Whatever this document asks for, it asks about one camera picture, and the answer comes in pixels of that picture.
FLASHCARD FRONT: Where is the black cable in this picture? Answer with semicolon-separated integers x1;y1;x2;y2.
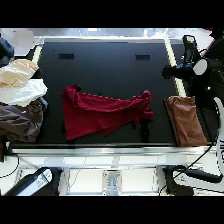
157;133;221;197
0;151;20;180

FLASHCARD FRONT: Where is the light brown garment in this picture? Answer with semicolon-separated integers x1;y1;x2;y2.
164;95;209;147

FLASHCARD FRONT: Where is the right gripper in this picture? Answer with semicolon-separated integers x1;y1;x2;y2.
162;63;195;80

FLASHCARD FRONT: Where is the dark brown garment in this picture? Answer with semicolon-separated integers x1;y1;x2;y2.
0;97;48;144

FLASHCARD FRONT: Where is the red T-shirt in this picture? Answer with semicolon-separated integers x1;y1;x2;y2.
61;84;155;142

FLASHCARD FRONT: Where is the white garment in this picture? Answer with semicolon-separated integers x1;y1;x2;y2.
0;78;49;108

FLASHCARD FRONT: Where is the cream garment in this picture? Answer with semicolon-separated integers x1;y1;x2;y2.
0;58;40;89

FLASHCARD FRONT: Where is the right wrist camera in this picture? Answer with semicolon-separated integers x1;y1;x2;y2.
182;34;198;65

